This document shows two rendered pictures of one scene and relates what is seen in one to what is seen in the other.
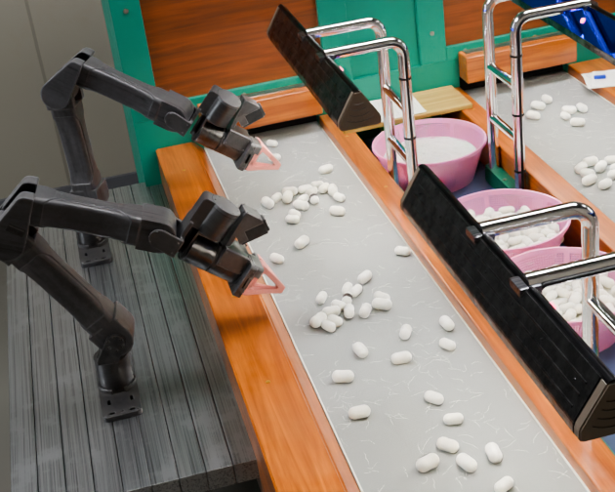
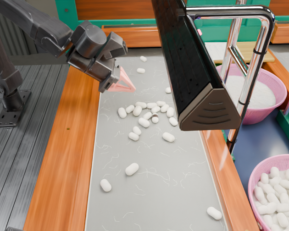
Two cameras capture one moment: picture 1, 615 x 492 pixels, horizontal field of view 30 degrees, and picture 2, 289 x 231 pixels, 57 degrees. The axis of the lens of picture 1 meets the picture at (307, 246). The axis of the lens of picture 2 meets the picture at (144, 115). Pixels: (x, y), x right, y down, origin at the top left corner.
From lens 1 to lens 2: 1.77 m
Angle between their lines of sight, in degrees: 15
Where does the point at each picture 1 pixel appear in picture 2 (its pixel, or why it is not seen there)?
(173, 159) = not seen: hidden behind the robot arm
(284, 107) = (154, 38)
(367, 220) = (189, 153)
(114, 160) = not seen: hidden behind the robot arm
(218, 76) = (117, 9)
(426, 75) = (247, 32)
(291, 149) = (153, 66)
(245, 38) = not seen: outside the picture
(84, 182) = not seen: outside the picture
